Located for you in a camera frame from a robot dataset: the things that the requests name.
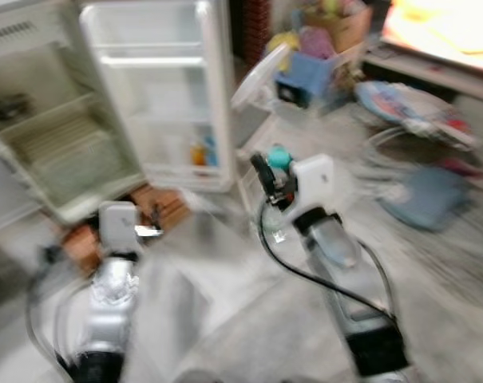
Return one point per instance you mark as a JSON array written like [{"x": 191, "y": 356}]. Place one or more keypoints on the orange drink bottle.
[{"x": 197, "y": 153}]

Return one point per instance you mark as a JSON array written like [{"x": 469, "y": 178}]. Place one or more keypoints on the white fridge shelf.
[{"x": 49, "y": 114}]

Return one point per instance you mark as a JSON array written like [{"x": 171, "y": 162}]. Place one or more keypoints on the small silver fridge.
[{"x": 57, "y": 144}]

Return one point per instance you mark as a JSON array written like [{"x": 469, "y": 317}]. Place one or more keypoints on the silver fridge door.
[{"x": 165, "y": 104}]

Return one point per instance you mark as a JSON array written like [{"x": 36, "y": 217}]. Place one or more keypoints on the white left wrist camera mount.
[{"x": 117, "y": 226}]

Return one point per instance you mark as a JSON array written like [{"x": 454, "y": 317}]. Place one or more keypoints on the pink soft item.
[{"x": 315, "y": 42}]

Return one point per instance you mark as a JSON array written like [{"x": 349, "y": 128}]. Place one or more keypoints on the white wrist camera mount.
[
  {"x": 117, "y": 226},
  {"x": 313, "y": 183}
]

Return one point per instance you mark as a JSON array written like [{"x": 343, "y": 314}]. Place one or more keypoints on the clear bottle with teal cap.
[{"x": 279, "y": 157}]

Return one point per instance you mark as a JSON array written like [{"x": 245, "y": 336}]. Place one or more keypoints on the blue labelled bottle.
[{"x": 211, "y": 151}]

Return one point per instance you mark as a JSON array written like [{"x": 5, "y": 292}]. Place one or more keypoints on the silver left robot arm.
[{"x": 105, "y": 311}]

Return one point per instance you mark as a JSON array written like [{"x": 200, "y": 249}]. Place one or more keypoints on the dark food container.
[{"x": 8, "y": 107}]

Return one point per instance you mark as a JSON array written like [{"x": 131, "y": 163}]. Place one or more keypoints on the brown cardboard box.
[{"x": 349, "y": 28}]

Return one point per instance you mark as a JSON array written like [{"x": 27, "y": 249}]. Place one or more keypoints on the colourful baby bouncer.
[{"x": 413, "y": 108}]

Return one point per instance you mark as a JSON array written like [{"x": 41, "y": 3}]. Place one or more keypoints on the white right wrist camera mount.
[{"x": 313, "y": 183}]

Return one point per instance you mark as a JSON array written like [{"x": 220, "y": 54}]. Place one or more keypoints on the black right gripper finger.
[{"x": 263, "y": 170}]

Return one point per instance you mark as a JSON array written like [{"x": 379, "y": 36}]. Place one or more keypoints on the table with orange cloth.
[{"x": 441, "y": 36}]

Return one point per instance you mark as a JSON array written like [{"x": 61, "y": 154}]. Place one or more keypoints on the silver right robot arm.
[{"x": 345, "y": 279}]

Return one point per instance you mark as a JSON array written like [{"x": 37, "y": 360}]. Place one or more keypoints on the white round lid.
[{"x": 261, "y": 76}]

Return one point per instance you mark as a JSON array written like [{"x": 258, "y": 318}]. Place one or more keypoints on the white door shelf rail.
[{"x": 149, "y": 60}]

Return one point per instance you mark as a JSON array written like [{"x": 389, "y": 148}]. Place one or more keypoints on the blue plastic box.
[{"x": 305, "y": 78}]

